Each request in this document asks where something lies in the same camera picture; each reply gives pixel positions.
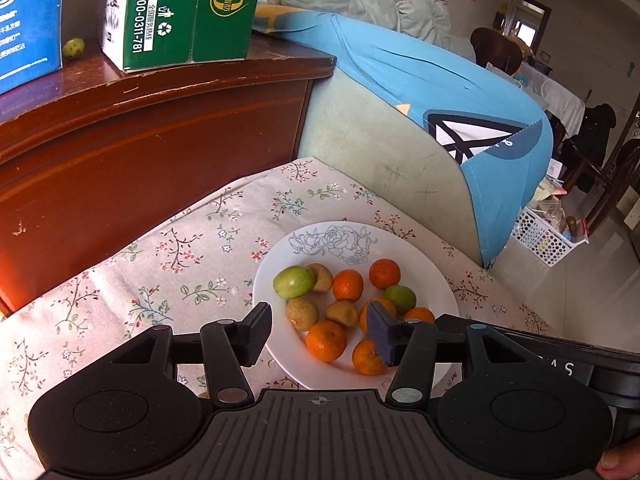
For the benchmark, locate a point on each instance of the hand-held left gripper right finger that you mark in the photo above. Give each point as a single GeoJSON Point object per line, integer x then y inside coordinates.
{"type": "Point", "coordinates": [381, 340]}

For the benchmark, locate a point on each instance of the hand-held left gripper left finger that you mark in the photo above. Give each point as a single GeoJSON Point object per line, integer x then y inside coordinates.
{"type": "Point", "coordinates": [257, 332]}

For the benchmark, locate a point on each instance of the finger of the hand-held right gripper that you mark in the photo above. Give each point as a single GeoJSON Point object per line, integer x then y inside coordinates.
{"type": "Point", "coordinates": [452, 325]}

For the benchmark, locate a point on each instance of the tangerine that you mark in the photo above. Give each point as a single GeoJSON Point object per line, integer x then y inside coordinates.
{"type": "Point", "coordinates": [364, 316]}
{"type": "Point", "coordinates": [326, 341]}
{"type": "Point", "coordinates": [420, 315]}
{"type": "Point", "coordinates": [385, 273]}
{"type": "Point", "coordinates": [367, 358]}
{"type": "Point", "coordinates": [348, 285]}

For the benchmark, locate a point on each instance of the white plate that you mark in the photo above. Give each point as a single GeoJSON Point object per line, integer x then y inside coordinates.
{"type": "Point", "coordinates": [285, 255]}

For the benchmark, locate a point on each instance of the person's right hand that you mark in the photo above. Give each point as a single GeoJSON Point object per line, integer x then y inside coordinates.
{"type": "Point", "coordinates": [625, 465]}

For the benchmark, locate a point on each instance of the floral tablecloth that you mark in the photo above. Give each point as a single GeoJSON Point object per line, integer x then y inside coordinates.
{"type": "Point", "coordinates": [150, 285]}

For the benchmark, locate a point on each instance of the white perforated plastic basket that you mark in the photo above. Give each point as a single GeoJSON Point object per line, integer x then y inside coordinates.
{"type": "Point", "coordinates": [542, 242]}

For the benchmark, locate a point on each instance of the snack bag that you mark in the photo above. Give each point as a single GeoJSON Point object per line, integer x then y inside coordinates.
{"type": "Point", "coordinates": [545, 196]}

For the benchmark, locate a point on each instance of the red-brown wooden cabinet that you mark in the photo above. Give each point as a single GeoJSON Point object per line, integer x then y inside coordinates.
{"type": "Point", "coordinates": [150, 150]}

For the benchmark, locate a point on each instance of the dark jacket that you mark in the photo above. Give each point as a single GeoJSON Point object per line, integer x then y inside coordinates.
{"type": "Point", "coordinates": [597, 145]}

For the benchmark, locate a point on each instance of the light blue printed blanket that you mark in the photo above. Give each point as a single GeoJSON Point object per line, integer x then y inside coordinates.
{"type": "Point", "coordinates": [425, 75]}

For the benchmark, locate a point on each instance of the table with white cloth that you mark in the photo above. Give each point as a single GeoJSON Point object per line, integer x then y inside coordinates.
{"type": "Point", "coordinates": [562, 97]}

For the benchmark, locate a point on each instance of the pale teal pillow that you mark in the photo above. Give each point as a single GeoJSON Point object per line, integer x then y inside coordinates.
{"type": "Point", "coordinates": [515, 77]}

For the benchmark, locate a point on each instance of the round-backed dark wooden chair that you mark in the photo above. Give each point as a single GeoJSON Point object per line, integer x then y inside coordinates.
{"type": "Point", "coordinates": [495, 50]}

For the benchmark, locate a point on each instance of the window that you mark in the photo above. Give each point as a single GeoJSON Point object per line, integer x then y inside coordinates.
{"type": "Point", "coordinates": [531, 17]}

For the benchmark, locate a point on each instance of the green and white carton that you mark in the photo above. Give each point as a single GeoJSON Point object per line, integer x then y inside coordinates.
{"type": "Point", "coordinates": [180, 15]}

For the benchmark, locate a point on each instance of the blue carton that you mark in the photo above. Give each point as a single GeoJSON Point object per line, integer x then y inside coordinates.
{"type": "Point", "coordinates": [30, 25]}

